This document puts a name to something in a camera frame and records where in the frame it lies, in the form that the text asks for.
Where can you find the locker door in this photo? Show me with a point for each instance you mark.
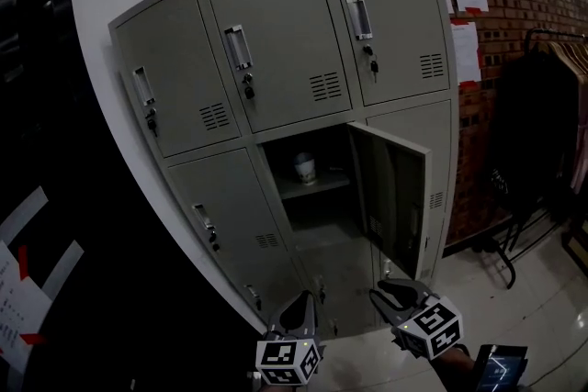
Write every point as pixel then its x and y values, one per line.
pixel 395 197

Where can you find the black cabinet key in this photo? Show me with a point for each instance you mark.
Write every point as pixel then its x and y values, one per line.
pixel 373 64
pixel 248 89
pixel 213 241
pixel 151 121

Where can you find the pink hanging garment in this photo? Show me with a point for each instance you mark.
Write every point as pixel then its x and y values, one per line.
pixel 581 142

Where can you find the white notice with red tape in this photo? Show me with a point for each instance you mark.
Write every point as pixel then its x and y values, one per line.
pixel 18 303

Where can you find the black bag with white print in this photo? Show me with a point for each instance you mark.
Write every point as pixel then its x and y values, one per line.
pixel 500 183

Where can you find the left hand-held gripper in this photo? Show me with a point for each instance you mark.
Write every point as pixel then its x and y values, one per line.
pixel 280 355

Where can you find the black hanging garment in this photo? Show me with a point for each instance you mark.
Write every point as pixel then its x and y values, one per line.
pixel 533 128

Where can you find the black smartphone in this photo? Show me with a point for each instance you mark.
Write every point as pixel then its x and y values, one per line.
pixel 500 369

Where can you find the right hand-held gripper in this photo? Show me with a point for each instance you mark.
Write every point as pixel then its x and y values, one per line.
pixel 432 326

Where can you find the wooden clothes hanger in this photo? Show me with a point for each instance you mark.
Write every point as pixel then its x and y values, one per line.
pixel 567 52

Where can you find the grey metal locker cabinet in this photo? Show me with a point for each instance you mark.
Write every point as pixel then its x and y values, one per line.
pixel 275 36

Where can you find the black clothes rack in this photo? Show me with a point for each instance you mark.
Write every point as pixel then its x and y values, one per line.
pixel 509 273

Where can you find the person's right forearm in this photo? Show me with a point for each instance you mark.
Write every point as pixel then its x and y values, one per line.
pixel 452 372

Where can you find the white paper cup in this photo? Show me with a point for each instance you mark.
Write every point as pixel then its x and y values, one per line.
pixel 305 172

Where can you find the black elevator door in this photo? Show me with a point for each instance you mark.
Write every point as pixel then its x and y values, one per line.
pixel 37 82

